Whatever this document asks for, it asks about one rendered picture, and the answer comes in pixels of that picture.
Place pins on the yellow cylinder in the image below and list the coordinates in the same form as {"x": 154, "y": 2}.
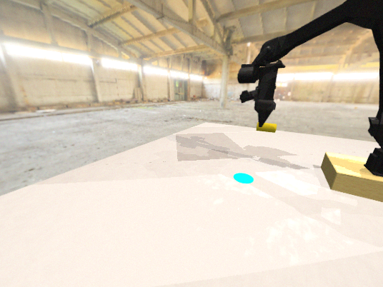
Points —
{"x": 267, "y": 127}

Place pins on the cyan circle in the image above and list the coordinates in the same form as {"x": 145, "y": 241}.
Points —
{"x": 243, "y": 178}

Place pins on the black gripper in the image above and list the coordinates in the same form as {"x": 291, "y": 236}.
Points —
{"x": 265, "y": 103}

